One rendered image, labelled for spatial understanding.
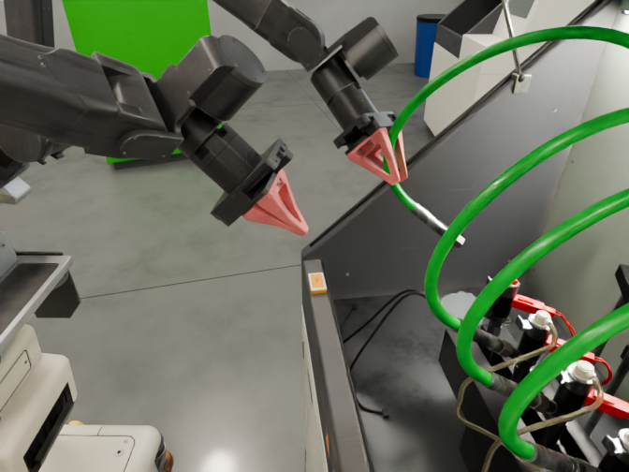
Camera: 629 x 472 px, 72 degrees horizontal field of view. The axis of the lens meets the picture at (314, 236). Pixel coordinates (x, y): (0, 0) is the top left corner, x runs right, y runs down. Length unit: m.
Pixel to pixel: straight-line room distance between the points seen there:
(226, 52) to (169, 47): 3.25
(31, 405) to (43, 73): 0.73
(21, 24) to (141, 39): 2.84
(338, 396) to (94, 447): 1.01
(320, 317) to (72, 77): 0.56
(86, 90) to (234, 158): 0.16
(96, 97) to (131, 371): 1.77
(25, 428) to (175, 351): 1.19
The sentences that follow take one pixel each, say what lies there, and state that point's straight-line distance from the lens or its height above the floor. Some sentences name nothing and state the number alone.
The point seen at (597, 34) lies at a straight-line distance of 0.62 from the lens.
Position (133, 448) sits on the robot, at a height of 0.28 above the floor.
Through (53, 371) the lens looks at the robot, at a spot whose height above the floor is 0.80.
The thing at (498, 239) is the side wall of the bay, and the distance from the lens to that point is 1.05.
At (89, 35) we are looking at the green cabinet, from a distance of 3.66.
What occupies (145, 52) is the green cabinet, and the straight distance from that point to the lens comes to 3.67.
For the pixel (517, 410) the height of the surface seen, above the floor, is 1.20.
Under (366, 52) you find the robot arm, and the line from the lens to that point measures 0.66.
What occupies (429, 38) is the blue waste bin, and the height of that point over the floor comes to 0.52.
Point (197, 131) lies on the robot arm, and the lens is 0.47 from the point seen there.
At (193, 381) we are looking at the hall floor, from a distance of 1.97.
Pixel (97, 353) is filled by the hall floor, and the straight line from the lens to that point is 2.23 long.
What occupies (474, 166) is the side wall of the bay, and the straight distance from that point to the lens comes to 0.92.
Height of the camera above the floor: 1.50
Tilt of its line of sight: 33 degrees down
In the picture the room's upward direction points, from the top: straight up
